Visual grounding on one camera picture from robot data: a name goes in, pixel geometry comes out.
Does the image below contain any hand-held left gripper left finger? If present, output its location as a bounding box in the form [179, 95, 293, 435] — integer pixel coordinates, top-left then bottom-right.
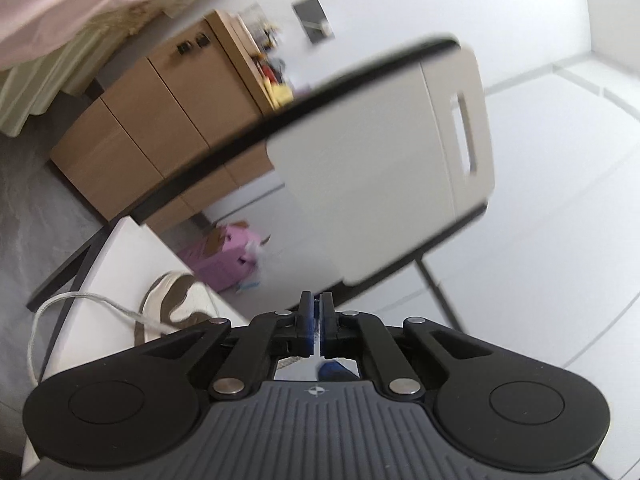
[142, 291, 317, 401]

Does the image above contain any white wardrobe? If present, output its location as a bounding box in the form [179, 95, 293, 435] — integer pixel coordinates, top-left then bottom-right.
[370, 50, 640, 480]

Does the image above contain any pink cardboard box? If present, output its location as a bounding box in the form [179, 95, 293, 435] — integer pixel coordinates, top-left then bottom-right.
[176, 219, 267, 294]

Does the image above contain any pink duvet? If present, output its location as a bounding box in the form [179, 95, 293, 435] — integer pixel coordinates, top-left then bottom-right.
[0, 0, 212, 72]

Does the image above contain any wooden drawer cabinet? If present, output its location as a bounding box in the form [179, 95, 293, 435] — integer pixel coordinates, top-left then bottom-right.
[49, 9, 297, 237]

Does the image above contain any grey wall socket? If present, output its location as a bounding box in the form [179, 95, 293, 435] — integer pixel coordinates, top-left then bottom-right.
[291, 0, 335, 46]

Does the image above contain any white chair with black frame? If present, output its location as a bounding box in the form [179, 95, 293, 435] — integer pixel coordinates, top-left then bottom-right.
[20, 34, 499, 480]

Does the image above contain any pile of colourful small things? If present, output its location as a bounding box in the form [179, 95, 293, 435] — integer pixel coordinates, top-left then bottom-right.
[236, 1, 297, 109]

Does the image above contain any white and brown sneaker shoe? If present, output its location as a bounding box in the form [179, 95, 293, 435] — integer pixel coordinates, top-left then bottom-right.
[133, 270, 252, 345]

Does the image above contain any clear plastic bag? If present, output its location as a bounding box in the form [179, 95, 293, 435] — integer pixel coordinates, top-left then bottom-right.
[244, 236, 282, 292]

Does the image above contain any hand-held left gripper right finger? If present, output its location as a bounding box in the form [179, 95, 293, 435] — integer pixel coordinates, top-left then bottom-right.
[320, 292, 494, 401]

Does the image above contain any white shoelace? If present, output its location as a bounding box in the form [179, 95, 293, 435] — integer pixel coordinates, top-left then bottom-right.
[27, 291, 174, 387]

